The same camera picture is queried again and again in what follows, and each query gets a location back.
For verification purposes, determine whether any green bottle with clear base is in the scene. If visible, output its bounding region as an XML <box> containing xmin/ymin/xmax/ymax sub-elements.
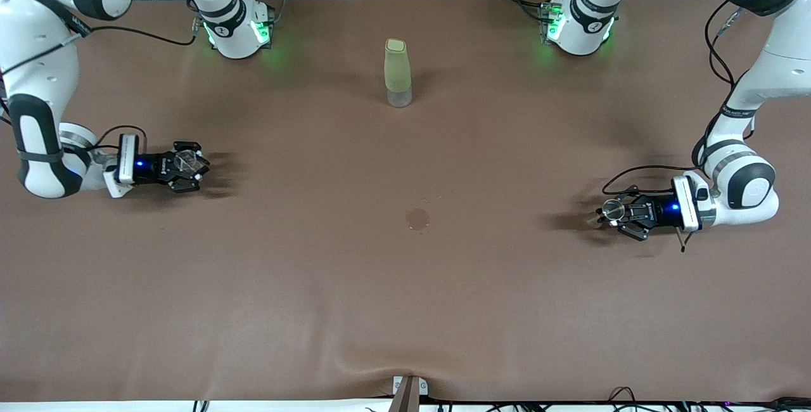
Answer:
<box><xmin>384</xmin><ymin>38</ymin><xmax>413</xmax><ymax>108</ymax></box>

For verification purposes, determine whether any clear glass cup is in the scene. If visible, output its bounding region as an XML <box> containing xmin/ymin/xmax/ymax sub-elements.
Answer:
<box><xmin>172</xmin><ymin>150</ymin><xmax>207</xmax><ymax>178</ymax></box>

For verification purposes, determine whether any brown table mat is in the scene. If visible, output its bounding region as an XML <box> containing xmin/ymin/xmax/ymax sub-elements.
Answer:
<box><xmin>0</xmin><ymin>0</ymin><xmax>811</xmax><ymax>403</ymax></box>

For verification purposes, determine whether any steel jigger measuring cup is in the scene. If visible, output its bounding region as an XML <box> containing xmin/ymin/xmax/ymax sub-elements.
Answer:
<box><xmin>588</xmin><ymin>199</ymin><xmax>628</xmax><ymax>229</ymax></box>

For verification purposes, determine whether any brown stand post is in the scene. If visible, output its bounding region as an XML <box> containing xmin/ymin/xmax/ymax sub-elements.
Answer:
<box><xmin>388</xmin><ymin>377</ymin><xmax>421</xmax><ymax>412</ymax></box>

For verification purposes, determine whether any black cable bundle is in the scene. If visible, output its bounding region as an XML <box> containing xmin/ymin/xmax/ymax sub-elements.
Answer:
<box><xmin>418</xmin><ymin>387</ymin><xmax>811</xmax><ymax>412</ymax></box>

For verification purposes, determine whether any metal table edge bracket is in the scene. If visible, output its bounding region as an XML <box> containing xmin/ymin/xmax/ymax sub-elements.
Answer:
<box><xmin>393</xmin><ymin>375</ymin><xmax>429</xmax><ymax>397</ymax></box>

